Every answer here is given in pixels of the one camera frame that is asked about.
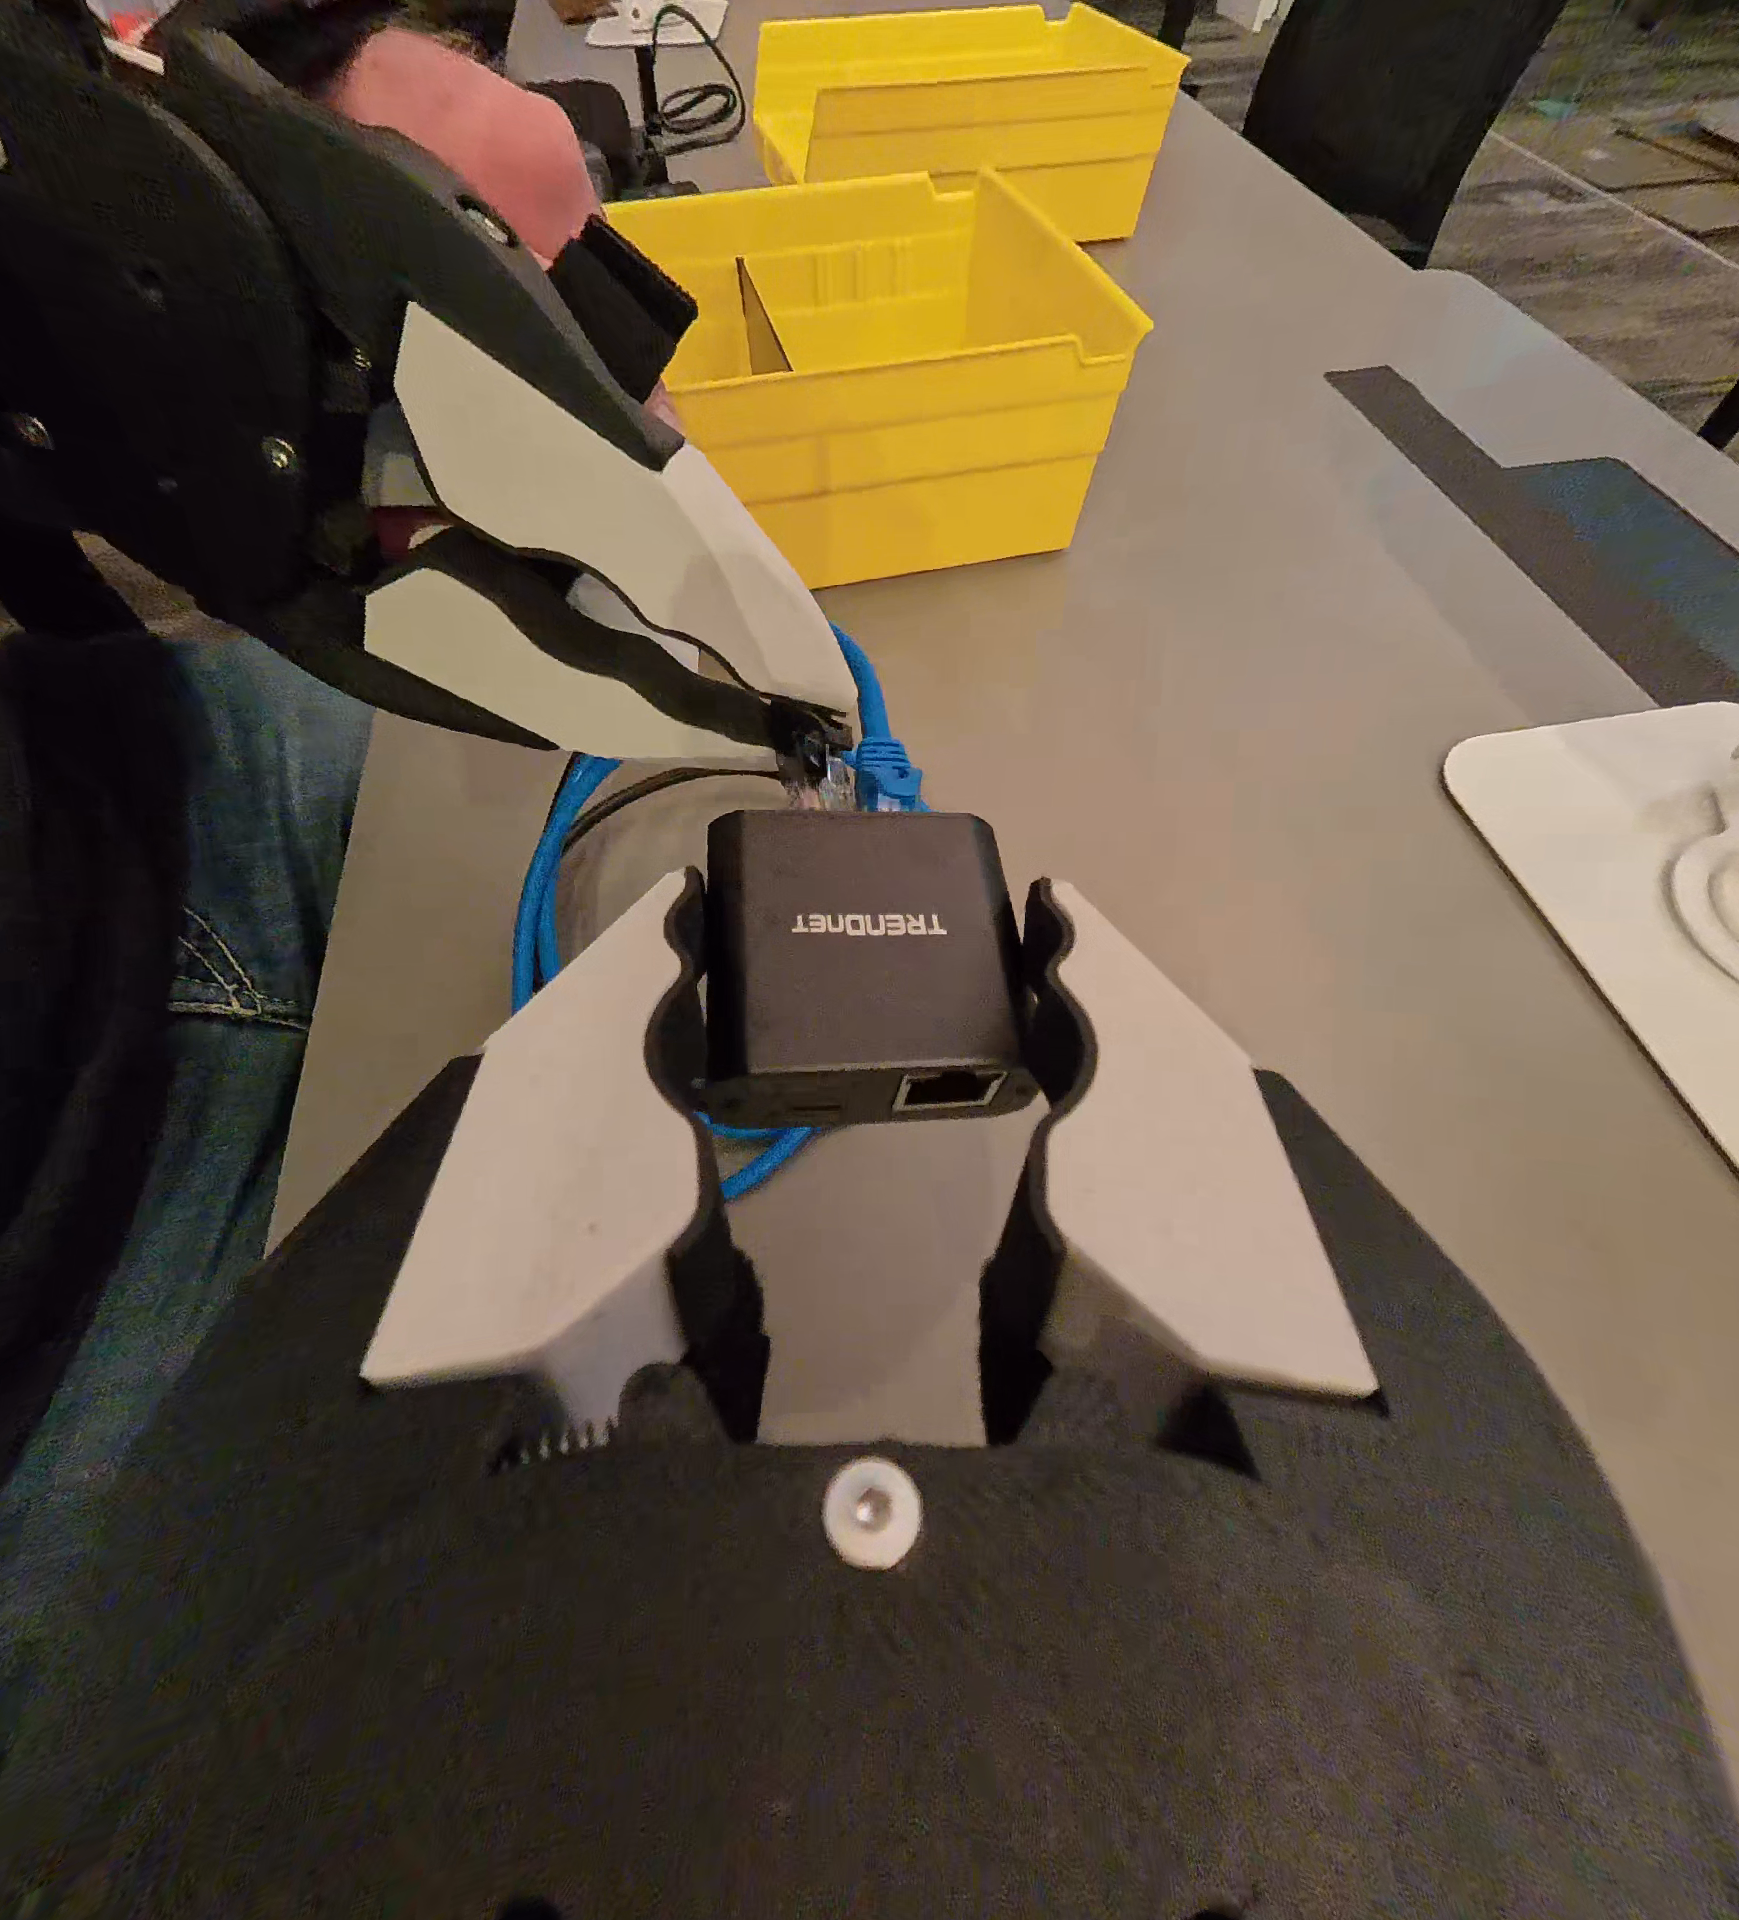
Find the white charger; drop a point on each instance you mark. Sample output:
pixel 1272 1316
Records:
pixel 657 20

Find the black chair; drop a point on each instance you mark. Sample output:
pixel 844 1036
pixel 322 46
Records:
pixel 1381 122

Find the person's dark top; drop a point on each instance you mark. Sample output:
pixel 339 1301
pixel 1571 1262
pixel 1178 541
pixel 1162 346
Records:
pixel 31 973

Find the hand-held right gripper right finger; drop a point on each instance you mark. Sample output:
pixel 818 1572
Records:
pixel 1201 1185

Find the person's jeans leg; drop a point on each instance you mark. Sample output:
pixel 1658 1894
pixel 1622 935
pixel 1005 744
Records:
pixel 256 839

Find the yellow bin with divider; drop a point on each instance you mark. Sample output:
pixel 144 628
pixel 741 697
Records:
pixel 931 479

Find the white stand base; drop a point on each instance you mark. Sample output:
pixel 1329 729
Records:
pixel 1560 839

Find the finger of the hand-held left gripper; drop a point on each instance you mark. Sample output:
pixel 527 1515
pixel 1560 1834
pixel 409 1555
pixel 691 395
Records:
pixel 509 662
pixel 628 524

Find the person's left hand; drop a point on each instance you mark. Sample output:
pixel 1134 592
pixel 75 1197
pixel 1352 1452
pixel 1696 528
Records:
pixel 464 122

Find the black network adapter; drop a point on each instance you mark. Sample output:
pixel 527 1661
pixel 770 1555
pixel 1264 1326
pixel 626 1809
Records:
pixel 870 987

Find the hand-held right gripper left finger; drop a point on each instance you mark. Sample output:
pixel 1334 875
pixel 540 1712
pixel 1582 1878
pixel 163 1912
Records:
pixel 553 1169

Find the black device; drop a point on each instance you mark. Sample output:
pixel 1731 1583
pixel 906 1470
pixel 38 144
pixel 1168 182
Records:
pixel 614 127

